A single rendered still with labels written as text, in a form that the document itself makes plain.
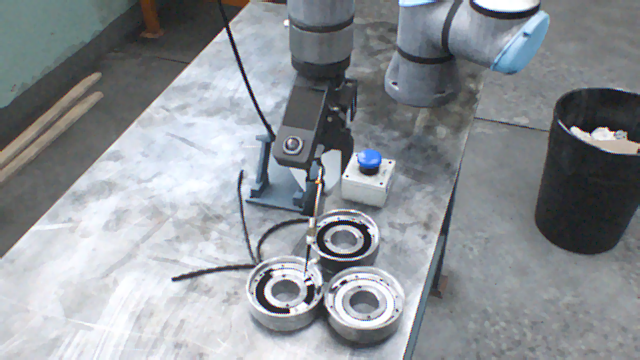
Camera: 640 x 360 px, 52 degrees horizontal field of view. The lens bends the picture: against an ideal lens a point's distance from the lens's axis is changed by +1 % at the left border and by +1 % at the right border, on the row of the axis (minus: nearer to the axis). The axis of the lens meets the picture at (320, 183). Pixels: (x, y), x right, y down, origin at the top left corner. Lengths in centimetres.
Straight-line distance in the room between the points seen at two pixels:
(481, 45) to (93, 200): 69
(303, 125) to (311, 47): 9
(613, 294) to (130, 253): 151
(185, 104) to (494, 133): 157
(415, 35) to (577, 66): 199
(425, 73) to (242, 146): 37
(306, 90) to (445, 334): 124
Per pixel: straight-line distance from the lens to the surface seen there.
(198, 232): 102
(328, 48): 74
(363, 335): 85
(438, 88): 129
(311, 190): 86
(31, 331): 97
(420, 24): 122
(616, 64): 324
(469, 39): 117
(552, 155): 206
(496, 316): 198
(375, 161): 102
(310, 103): 76
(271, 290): 90
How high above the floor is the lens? 152
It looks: 41 degrees down
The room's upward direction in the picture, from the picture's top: straight up
